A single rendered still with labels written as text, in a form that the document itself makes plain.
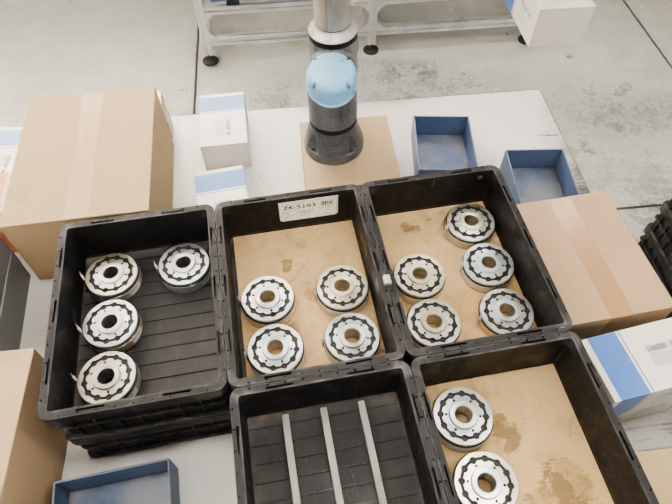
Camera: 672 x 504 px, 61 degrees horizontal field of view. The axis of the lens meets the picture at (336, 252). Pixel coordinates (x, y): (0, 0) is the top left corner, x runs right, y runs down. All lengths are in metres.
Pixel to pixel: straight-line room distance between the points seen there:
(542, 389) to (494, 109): 0.92
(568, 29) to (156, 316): 1.05
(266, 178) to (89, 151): 0.43
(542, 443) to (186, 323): 0.68
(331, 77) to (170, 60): 1.95
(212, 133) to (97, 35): 2.03
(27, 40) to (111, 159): 2.28
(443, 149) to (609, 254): 0.55
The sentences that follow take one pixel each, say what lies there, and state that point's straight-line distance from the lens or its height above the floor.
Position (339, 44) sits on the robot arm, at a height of 1.02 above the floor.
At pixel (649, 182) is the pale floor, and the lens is 2.78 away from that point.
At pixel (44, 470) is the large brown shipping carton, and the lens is 1.18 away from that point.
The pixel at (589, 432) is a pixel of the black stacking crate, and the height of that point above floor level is 0.85.
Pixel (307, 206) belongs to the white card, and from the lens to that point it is 1.18.
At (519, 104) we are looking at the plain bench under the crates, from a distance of 1.79.
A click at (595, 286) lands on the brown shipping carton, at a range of 1.22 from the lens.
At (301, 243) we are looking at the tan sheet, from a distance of 1.21.
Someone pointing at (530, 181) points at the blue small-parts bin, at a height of 0.70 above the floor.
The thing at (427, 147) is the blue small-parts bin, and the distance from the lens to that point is 1.59.
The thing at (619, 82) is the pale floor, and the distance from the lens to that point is 3.24.
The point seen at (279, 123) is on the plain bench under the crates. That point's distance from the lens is 1.66.
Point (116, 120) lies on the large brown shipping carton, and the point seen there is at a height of 0.90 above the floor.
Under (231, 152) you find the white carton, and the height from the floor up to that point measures 0.76.
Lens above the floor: 1.80
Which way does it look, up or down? 55 degrees down
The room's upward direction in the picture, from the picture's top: straight up
